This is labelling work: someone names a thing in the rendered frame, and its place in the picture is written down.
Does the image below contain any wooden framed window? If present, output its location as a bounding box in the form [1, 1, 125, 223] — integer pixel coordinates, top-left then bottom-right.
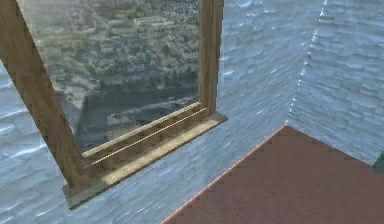
[0, 0, 229, 211]

